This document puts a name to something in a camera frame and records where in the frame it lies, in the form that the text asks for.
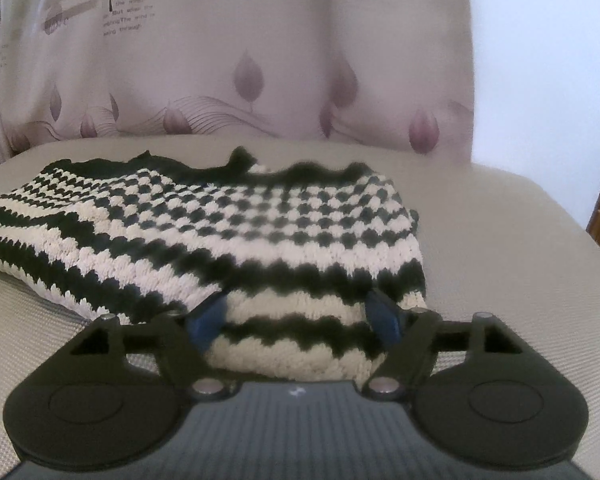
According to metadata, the black white knitted garment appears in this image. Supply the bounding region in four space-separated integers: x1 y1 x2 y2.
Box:
0 148 426 382

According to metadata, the beige textured seat cushion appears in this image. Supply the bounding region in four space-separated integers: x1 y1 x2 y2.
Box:
0 136 600 479

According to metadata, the floral pink curtain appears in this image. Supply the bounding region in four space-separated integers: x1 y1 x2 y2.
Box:
0 0 475 164

